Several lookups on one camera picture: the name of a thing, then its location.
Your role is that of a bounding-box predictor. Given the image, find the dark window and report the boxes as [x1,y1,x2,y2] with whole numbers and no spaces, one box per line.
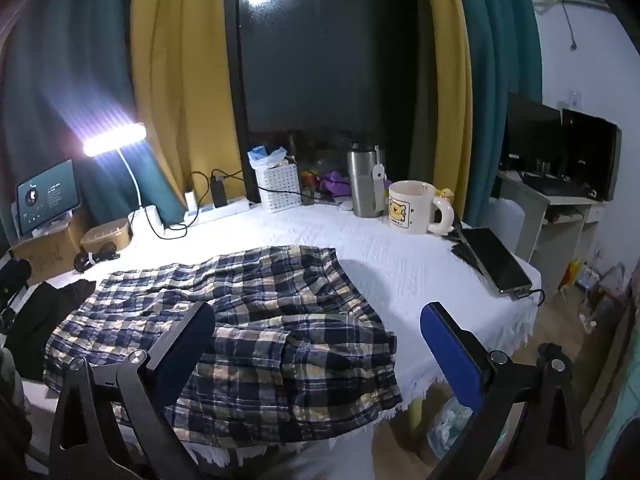
[225,0,432,161]

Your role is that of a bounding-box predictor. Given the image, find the black white-charger cable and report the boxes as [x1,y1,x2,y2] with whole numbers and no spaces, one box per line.
[186,170,213,193]

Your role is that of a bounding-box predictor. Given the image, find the purple soft object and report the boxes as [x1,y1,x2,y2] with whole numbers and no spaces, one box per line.
[320,170,393,197]

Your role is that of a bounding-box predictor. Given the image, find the white computer desk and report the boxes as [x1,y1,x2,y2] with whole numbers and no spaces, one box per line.
[497,170,608,287]

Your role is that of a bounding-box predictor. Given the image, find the black garment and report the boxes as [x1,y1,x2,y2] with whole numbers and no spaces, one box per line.
[5,280,97,382]

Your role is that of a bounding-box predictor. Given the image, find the cream bear print mug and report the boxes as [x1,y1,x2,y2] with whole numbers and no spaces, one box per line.
[387,180,455,236]

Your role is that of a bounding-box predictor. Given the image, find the blue tissue pack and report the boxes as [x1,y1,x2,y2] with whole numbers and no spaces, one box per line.
[249,146,288,168]

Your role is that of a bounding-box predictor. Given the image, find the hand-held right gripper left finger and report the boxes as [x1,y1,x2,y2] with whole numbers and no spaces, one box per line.
[47,301,217,480]

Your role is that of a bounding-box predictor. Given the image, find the brown cardboard box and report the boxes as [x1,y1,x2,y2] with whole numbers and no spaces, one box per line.
[10,210,90,286]

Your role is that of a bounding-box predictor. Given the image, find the brown lidded food container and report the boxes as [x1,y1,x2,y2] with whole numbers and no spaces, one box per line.
[80,217,133,254]

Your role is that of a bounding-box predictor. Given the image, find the stainless steel tumbler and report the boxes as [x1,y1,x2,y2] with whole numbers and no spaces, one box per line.
[346,142,387,218]

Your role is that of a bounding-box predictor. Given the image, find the teal curtain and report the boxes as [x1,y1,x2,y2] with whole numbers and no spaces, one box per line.
[452,0,543,201]
[0,0,190,246]

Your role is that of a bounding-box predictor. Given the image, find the coiled black cable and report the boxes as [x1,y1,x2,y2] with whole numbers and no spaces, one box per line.
[74,242,121,274]

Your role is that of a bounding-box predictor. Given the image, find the black computer monitor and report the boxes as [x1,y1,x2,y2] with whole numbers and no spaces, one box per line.
[502,92,562,173]
[560,108,623,202]

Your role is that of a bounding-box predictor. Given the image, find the white power strip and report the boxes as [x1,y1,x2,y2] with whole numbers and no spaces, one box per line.
[182,197,251,226]

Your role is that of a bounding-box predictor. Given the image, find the black cable across basket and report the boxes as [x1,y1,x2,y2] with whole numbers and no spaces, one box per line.
[256,186,313,207]

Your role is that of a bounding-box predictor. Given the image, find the black lamp power cable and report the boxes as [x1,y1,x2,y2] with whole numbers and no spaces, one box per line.
[147,207,190,239]

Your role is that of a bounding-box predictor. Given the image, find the blue yellow plaid shirt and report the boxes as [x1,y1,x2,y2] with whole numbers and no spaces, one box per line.
[42,245,403,448]

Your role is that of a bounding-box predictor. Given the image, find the tablet with dark screen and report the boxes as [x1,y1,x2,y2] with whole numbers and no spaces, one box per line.
[16,159,81,237]

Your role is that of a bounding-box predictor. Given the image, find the white perforated basket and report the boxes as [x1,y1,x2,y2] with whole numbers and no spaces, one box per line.
[255,164,302,211]

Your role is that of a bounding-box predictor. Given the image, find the dark flat device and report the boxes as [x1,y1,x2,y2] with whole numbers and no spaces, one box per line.
[451,227,534,297]

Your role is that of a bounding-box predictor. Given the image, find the black keyboard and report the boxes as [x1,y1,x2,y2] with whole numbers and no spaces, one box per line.
[522,175,592,199]

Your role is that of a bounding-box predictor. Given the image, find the clear plastic bag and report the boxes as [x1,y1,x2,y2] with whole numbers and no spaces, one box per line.
[427,395,476,457]

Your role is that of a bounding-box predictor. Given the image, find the white desk lamp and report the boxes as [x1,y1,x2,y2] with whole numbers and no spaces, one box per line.
[82,122,166,241]

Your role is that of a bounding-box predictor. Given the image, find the white tablet stand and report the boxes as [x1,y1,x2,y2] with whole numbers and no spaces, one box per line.
[12,204,72,240]

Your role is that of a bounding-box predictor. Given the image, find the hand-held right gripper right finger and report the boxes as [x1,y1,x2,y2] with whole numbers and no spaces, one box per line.
[419,301,587,480]

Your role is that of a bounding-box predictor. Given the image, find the yellow curtain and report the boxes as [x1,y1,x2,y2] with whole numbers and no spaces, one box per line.
[419,0,474,226]
[131,0,248,202]

